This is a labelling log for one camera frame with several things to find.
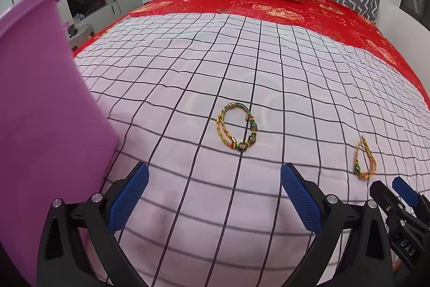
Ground red patterned bedsheet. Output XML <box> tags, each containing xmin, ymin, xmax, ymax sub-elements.
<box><xmin>72</xmin><ymin>0</ymin><xmax>430</xmax><ymax>106</ymax></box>

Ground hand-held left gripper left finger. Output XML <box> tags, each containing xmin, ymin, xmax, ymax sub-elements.
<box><xmin>36</xmin><ymin>162</ymin><xmax>150</xmax><ymax>287</ymax></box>

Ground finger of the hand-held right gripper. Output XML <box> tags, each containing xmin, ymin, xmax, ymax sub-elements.
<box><xmin>392</xmin><ymin>177</ymin><xmax>430</xmax><ymax>217</ymax></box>
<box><xmin>370</xmin><ymin>181</ymin><xmax>405</xmax><ymax>224</ymax></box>

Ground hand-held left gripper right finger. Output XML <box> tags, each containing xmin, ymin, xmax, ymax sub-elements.
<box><xmin>280</xmin><ymin>162</ymin><xmax>393</xmax><ymax>287</ymax></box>

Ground large woven yellow green bracelet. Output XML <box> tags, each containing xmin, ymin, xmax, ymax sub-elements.
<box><xmin>215</xmin><ymin>102</ymin><xmax>260</xmax><ymax>151</ymax></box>

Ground small grey side table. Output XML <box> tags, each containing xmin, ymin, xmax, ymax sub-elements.
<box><xmin>69</xmin><ymin>23</ymin><xmax>95</xmax><ymax>52</ymax></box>

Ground purple plastic bin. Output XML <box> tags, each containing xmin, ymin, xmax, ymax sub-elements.
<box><xmin>0</xmin><ymin>0</ymin><xmax>118</xmax><ymax>287</ymax></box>

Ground small woven yellow green bracelet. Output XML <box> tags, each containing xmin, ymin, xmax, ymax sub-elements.
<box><xmin>353</xmin><ymin>137</ymin><xmax>377</xmax><ymax>178</ymax></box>

